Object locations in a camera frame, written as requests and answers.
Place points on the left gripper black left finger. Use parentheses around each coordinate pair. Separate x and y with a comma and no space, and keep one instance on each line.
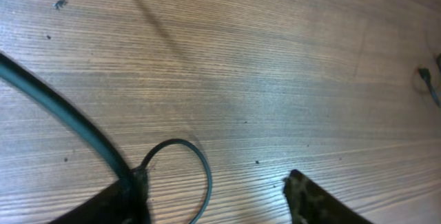
(107,207)

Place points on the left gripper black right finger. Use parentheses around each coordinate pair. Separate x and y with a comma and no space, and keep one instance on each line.
(308,203)

